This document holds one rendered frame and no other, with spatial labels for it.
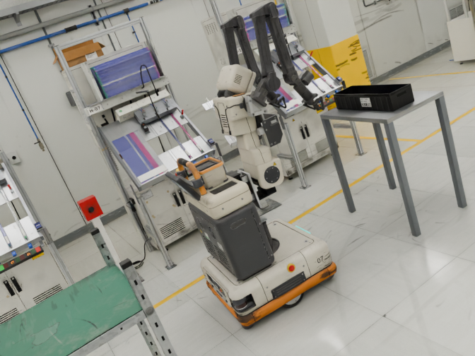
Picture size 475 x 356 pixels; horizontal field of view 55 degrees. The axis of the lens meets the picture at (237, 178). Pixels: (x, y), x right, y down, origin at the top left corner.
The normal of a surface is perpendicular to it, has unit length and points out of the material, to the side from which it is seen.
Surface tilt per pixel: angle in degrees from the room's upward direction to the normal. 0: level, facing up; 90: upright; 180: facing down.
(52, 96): 90
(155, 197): 90
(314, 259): 90
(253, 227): 90
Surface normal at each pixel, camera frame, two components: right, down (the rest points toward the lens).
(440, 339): -0.33, -0.89
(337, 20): 0.48, 0.11
